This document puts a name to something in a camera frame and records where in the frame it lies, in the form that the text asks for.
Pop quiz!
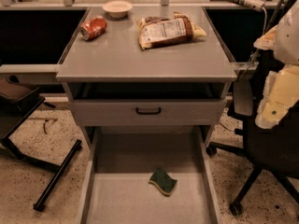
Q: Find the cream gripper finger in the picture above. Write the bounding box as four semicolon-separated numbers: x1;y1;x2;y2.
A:
253;25;277;50
255;64;299;129

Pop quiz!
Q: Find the green and yellow sponge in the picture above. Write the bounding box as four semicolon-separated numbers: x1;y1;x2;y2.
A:
149;168;178;196

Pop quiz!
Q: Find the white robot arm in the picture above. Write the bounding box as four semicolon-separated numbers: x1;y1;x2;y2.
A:
254;0;299;129

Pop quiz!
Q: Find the grey drawer cabinet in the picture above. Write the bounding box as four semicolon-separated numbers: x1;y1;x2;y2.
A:
55;5;238;224

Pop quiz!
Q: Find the open grey middle drawer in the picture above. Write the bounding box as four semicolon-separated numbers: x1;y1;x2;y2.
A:
75;127;222;224

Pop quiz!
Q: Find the closed grey top drawer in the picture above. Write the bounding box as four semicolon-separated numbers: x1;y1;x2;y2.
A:
70;100;226;126

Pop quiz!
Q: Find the black office chair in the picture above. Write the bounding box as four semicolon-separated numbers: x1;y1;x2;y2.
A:
206;51;299;216

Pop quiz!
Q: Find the brown chip bag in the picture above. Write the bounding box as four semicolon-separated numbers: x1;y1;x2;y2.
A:
136;12;206;49

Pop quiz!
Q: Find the white bowl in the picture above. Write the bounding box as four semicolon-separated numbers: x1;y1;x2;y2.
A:
103;0;133;19

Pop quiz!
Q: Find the red soda can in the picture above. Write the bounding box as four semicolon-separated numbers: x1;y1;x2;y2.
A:
79;15;107;40

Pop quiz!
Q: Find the white cable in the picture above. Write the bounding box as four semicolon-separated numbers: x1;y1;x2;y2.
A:
262;7;269;35

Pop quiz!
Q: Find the black drawer handle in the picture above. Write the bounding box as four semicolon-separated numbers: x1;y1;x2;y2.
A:
135;107;162;116

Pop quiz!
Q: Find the black side table frame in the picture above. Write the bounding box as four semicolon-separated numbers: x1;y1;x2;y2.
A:
0;75;83;213

